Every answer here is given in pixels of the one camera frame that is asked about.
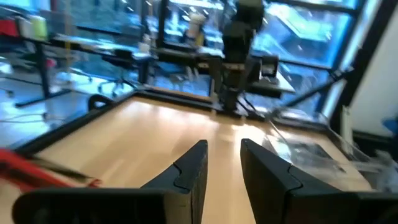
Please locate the yellow-green container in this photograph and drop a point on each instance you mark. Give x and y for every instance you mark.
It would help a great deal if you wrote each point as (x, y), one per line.
(38, 27)

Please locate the red container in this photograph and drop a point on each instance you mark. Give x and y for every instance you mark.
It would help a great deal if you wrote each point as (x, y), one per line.
(8, 27)

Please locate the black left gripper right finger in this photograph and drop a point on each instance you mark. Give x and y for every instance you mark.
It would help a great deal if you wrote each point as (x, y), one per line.
(267, 186)

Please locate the white container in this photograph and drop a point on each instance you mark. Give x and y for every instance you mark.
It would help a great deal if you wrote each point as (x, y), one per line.
(24, 28)

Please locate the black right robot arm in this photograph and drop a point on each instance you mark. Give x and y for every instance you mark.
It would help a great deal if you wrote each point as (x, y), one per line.
(237, 40)

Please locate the clear plastic bin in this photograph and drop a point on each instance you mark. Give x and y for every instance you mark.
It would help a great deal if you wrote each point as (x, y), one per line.
(280, 146)

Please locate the white bottle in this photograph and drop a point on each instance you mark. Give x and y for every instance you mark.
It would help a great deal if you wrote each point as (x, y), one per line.
(195, 29)

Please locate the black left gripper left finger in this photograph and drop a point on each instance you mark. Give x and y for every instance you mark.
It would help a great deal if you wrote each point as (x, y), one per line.
(189, 186)

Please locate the red desk lamp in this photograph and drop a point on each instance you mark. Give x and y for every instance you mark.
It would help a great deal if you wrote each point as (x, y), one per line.
(18, 169)

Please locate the black background desk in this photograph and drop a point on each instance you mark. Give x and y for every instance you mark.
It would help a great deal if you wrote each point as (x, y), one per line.
(77, 46)

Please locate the black side desk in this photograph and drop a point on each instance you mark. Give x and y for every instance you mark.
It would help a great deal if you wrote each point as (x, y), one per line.
(273, 88)

